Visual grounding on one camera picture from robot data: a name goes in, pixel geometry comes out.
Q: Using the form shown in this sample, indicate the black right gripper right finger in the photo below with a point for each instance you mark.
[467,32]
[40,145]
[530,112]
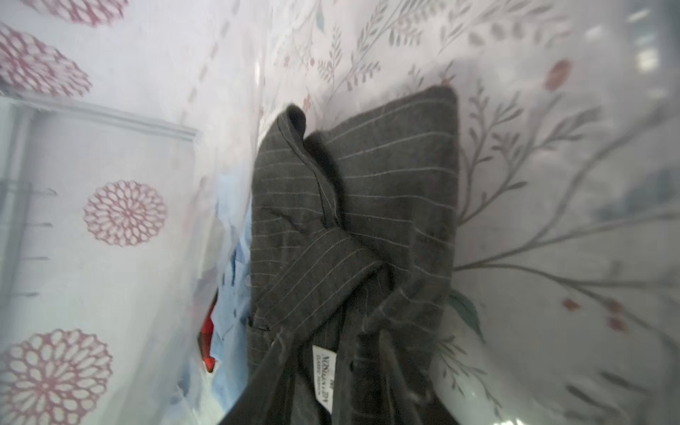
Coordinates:
[407,395]

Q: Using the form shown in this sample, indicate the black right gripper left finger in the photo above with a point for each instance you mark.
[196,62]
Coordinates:
[269,396]

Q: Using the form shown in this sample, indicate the light blue shirt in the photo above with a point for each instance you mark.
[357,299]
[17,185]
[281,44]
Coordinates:
[232,306]

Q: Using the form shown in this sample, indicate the red black plaid shirt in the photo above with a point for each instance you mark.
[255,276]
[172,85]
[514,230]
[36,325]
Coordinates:
[205,338]

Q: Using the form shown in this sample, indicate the dark grey striped shirt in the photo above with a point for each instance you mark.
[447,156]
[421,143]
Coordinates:
[353,232]

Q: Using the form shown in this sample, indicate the clear plastic vacuum bag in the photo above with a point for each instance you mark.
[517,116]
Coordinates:
[119,118]

